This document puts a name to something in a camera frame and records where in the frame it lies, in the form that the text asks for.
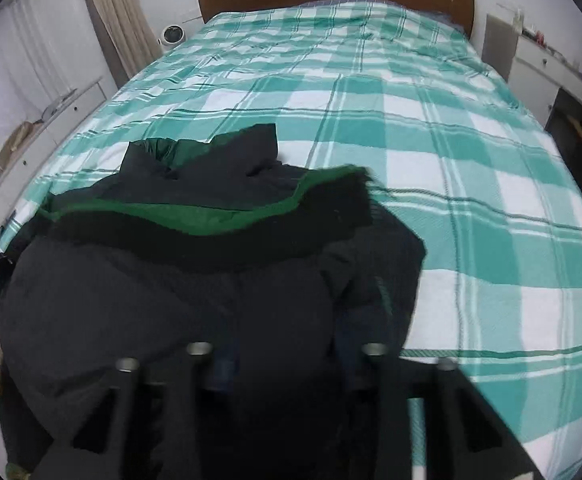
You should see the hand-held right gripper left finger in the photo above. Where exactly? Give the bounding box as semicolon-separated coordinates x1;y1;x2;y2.
31;341;237;480

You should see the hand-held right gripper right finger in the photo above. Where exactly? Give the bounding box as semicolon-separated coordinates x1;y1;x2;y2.
351;342;542;480

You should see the black puffer jacket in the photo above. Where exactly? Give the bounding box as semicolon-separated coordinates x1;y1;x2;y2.
0;122;427;480

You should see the beige cloth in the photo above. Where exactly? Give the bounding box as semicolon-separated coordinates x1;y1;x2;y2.
0;120;47;166

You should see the white window drawer cabinet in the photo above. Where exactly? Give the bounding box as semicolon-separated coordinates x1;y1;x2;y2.
0;77;107;401

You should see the grey cloth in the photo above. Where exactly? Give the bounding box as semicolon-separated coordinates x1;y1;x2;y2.
41;89;79;121

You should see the white sheer curtain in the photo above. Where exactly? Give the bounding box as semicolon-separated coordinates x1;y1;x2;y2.
0;0;97;171

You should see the bed with green plaid cover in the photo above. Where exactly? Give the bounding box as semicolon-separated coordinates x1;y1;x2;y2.
0;0;582;480

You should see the beige curtain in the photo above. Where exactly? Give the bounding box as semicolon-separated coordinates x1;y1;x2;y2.
78;0;159;81

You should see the small white fan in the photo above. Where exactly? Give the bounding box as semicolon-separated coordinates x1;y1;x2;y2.
157;25;187;48

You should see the wooden chair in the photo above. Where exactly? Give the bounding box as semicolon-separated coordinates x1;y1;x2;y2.
546;87;582;161

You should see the white desk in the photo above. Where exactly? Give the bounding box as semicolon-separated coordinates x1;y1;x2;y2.
481;12;582;131

